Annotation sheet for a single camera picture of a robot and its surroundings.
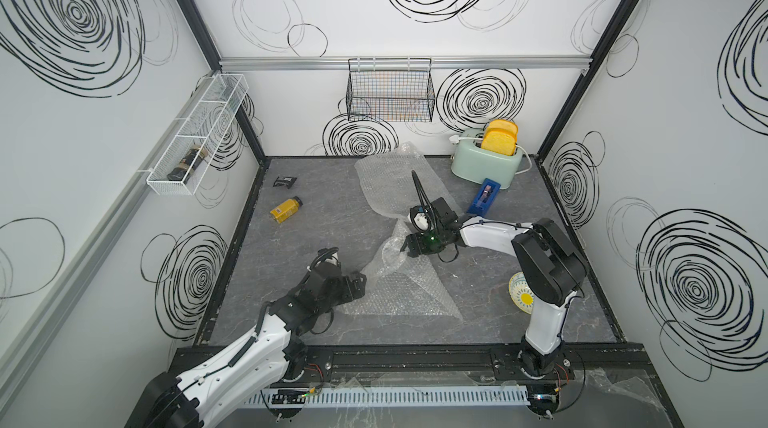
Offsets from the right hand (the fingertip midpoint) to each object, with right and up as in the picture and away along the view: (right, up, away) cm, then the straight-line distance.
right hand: (410, 249), depth 93 cm
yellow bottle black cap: (-41, +12, +8) cm, 44 cm away
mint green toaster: (+23, +29, +13) cm, 39 cm away
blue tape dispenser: (+26, +16, +9) cm, 32 cm away
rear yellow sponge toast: (+31, +39, +6) cm, 50 cm away
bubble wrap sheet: (-3, -9, -6) cm, 11 cm away
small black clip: (-45, +21, +18) cm, 53 cm away
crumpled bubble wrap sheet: (-6, +21, +19) cm, 29 cm away
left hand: (-16, -7, -10) cm, 20 cm away
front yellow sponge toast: (+30, +35, +6) cm, 46 cm away
